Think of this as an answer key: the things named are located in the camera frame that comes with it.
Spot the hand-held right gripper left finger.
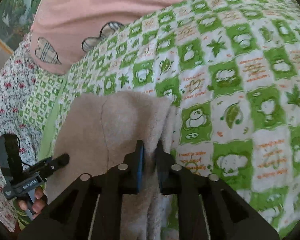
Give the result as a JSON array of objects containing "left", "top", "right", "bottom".
[{"left": 17, "top": 140, "right": 145, "bottom": 240}]

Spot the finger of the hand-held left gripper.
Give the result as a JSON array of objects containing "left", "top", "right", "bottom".
[{"left": 39, "top": 153, "right": 70, "bottom": 178}]

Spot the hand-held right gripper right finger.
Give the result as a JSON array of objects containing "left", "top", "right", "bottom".
[{"left": 154, "top": 141, "right": 280, "bottom": 240}]

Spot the beige knitted sweater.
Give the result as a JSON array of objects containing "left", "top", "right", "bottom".
[{"left": 44, "top": 91, "right": 178, "bottom": 240}]

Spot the person's left hand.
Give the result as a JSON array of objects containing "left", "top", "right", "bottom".
[{"left": 18, "top": 187, "right": 48, "bottom": 215}]

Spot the green checked pillow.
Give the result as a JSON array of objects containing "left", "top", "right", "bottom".
[{"left": 21, "top": 69, "right": 66, "bottom": 131}]

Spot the white floral bedsheet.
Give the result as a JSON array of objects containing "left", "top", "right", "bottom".
[{"left": 0, "top": 32, "right": 51, "bottom": 233}]

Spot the green checked cartoon blanket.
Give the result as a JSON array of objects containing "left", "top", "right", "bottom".
[{"left": 39, "top": 0, "right": 300, "bottom": 240}]

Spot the pink pillow with plaid hearts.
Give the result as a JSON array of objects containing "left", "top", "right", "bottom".
[{"left": 30, "top": 0, "right": 287, "bottom": 75}]

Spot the wall poster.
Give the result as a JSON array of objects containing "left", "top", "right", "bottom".
[{"left": 0, "top": 0, "right": 51, "bottom": 54}]

